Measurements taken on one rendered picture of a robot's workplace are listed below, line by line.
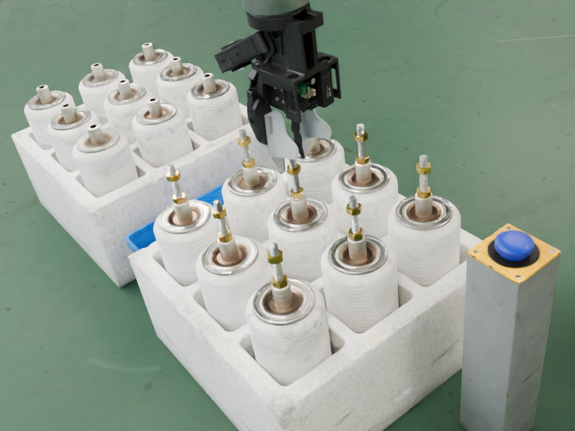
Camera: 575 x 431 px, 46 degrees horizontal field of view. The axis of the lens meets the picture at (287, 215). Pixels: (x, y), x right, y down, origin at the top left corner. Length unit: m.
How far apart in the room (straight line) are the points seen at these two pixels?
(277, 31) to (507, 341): 0.43
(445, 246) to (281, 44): 0.34
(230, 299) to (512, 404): 0.37
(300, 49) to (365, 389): 0.43
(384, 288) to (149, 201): 0.53
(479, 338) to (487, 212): 0.53
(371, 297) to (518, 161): 0.71
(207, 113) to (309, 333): 0.60
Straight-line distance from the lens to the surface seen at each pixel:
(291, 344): 0.79
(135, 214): 1.22
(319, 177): 1.03
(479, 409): 0.93
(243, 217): 0.99
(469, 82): 1.77
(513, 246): 0.75
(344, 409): 0.87
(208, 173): 1.26
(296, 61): 0.75
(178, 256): 0.96
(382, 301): 0.85
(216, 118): 1.27
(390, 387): 0.92
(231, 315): 0.89
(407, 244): 0.89
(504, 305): 0.76
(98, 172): 1.20
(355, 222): 0.81
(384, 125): 1.60
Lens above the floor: 0.81
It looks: 37 degrees down
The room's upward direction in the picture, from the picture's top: 9 degrees counter-clockwise
